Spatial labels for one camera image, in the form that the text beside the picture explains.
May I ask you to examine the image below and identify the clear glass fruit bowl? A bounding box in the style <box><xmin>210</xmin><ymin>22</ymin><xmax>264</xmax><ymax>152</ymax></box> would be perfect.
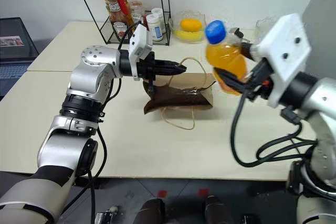
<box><xmin>169</xmin><ymin>10</ymin><xmax>207</xmax><ymax>44</ymax></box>

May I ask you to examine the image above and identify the yellow banana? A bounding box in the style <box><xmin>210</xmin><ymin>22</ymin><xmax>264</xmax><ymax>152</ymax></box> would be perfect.
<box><xmin>174</xmin><ymin>29</ymin><xmax>205</xmax><ymax>42</ymax></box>

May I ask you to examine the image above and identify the small Heinz ketchup bottle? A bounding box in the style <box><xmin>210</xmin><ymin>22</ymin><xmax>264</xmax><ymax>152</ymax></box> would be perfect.
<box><xmin>130</xmin><ymin>1</ymin><xmax>147</xmax><ymax>30</ymax></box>

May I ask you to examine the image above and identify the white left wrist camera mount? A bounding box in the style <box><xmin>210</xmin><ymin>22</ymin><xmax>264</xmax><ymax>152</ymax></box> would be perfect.
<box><xmin>128</xmin><ymin>23</ymin><xmax>154</xmax><ymax>81</ymax></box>

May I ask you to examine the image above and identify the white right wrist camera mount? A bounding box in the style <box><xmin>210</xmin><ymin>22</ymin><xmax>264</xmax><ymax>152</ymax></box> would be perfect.
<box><xmin>249</xmin><ymin>13</ymin><xmax>312</xmax><ymax>109</ymax></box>

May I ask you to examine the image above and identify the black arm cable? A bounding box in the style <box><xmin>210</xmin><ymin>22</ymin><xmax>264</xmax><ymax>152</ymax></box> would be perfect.
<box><xmin>89</xmin><ymin>22</ymin><xmax>144</xmax><ymax>224</ymax></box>
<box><xmin>230</xmin><ymin>89</ymin><xmax>320</xmax><ymax>167</ymax></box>

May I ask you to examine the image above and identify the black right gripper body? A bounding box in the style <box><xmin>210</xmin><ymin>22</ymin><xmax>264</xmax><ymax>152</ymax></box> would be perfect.
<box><xmin>243</xmin><ymin>60</ymin><xmax>274</xmax><ymax>101</ymax></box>

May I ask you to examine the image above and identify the orange juice bottle blue cap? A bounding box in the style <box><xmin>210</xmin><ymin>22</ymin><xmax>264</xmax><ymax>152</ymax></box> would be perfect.
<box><xmin>204</xmin><ymin>19</ymin><xmax>249</xmax><ymax>96</ymax></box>

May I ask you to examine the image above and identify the brown paper bag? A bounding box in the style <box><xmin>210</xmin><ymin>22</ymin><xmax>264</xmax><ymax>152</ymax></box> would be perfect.
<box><xmin>143</xmin><ymin>56</ymin><xmax>214</xmax><ymax>131</ymax></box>

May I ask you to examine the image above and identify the dark brown rounded shape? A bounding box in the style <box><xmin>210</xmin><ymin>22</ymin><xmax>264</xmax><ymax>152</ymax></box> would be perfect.
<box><xmin>137</xmin><ymin>197</ymin><xmax>166</xmax><ymax>224</ymax></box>
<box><xmin>204</xmin><ymin>195</ymin><xmax>232</xmax><ymax>224</ymax></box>

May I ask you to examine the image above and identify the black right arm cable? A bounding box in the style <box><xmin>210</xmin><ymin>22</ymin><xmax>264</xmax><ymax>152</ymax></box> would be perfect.
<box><xmin>230</xmin><ymin>89</ymin><xmax>320</xmax><ymax>167</ymax></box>

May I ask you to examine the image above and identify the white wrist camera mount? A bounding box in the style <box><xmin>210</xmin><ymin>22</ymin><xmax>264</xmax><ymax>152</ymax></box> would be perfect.
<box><xmin>128</xmin><ymin>23</ymin><xmax>154</xmax><ymax>81</ymax></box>
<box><xmin>249</xmin><ymin>13</ymin><xmax>312</xmax><ymax>109</ymax></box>

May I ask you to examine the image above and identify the empty clear glass bowl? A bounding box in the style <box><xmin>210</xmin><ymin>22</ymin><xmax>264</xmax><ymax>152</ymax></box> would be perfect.
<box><xmin>255</xmin><ymin>16</ymin><xmax>279</xmax><ymax>44</ymax></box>

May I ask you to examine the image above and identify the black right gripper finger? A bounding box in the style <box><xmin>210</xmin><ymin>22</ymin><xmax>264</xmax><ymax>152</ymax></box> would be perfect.
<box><xmin>214</xmin><ymin>68</ymin><xmax>249</xmax><ymax>95</ymax></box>
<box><xmin>234</xmin><ymin>27</ymin><xmax>255</xmax><ymax>61</ymax></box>

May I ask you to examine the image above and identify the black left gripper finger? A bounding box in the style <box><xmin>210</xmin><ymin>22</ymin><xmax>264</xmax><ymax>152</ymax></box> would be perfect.
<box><xmin>155</xmin><ymin>60</ymin><xmax>187</xmax><ymax>70</ymax></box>
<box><xmin>156</xmin><ymin>68</ymin><xmax>184</xmax><ymax>77</ymax></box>

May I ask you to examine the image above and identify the black wire rack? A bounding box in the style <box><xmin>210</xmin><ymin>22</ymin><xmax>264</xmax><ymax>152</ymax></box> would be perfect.
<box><xmin>69</xmin><ymin>0</ymin><xmax>172</xmax><ymax>47</ymax></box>

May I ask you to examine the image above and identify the large Heinz ketchup bottle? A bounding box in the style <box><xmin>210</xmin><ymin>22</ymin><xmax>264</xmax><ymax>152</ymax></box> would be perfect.
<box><xmin>106</xmin><ymin>0</ymin><xmax>135</xmax><ymax>43</ymax></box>

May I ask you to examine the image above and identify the small white capped bottle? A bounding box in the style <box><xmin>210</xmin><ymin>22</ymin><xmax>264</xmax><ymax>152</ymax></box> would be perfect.
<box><xmin>151</xmin><ymin>7</ymin><xmax>165</xmax><ymax>22</ymax></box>

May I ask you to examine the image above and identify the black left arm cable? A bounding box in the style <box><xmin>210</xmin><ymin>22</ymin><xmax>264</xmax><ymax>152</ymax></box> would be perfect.
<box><xmin>89</xmin><ymin>22</ymin><xmax>144</xmax><ymax>224</ymax></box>

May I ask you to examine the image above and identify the black laptop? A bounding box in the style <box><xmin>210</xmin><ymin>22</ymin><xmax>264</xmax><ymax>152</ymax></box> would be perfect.
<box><xmin>0</xmin><ymin>17</ymin><xmax>40</xmax><ymax>81</ymax></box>

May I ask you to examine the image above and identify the white bottle with blue label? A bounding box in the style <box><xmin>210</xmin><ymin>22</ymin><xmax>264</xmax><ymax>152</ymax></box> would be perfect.
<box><xmin>146</xmin><ymin>14</ymin><xmax>167</xmax><ymax>42</ymax></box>

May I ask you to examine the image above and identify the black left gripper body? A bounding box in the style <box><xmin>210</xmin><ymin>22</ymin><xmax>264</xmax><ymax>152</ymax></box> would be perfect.
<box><xmin>136</xmin><ymin>52</ymin><xmax>158</xmax><ymax>93</ymax></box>

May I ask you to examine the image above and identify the orange fruit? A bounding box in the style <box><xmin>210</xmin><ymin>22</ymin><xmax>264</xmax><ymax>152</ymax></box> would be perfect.
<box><xmin>180</xmin><ymin>18</ymin><xmax>203</xmax><ymax>33</ymax></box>

